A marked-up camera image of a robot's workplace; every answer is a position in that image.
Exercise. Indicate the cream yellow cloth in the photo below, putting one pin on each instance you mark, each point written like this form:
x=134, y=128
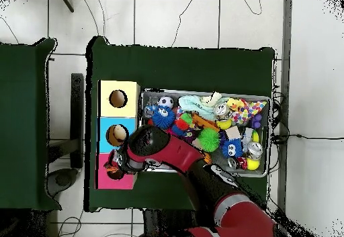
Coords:
x=212, y=99

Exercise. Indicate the small blue spiky ball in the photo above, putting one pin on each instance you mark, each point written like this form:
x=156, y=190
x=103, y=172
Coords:
x=231, y=148

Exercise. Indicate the black and white soccer ball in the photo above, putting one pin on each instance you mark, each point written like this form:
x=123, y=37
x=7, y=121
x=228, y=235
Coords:
x=165, y=102

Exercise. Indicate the black upright panel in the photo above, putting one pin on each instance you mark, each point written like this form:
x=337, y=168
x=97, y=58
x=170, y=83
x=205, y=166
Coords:
x=77, y=113

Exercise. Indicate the wooden box with three holes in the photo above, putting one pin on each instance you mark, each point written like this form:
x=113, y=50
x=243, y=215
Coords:
x=104, y=108

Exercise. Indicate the blue spiky ball with eyes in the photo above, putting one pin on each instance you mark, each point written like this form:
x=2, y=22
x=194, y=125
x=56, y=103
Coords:
x=164, y=116

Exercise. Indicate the yellow ball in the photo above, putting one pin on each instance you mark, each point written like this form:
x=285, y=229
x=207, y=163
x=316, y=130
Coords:
x=253, y=165

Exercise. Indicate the purple building block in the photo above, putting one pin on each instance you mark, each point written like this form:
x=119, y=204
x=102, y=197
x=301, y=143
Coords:
x=255, y=121

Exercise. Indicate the orange striped tiger plush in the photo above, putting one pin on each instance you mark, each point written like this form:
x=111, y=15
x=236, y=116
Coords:
x=111, y=169

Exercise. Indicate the mint green cloth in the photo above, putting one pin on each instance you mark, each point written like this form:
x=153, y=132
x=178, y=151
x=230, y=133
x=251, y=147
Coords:
x=194, y=104

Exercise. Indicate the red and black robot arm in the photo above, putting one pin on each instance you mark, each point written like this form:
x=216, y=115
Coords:
x=182, y=151

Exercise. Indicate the large green spiky ball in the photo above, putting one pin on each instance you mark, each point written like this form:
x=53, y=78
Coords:
x=209, y=139

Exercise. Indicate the silver metal can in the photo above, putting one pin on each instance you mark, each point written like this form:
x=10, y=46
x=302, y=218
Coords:
x=254, y=149

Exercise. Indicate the yellow plush duck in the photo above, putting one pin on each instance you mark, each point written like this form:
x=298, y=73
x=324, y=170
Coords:
x=234, y=105

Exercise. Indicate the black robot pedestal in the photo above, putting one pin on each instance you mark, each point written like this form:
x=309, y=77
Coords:
x=161, y=221

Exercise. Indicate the colourful polka dot cloth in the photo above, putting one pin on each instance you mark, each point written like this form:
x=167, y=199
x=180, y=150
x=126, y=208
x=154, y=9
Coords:
x=248, y=110

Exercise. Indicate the light wooden block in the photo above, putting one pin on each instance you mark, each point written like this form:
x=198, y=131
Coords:
x=233, y=132

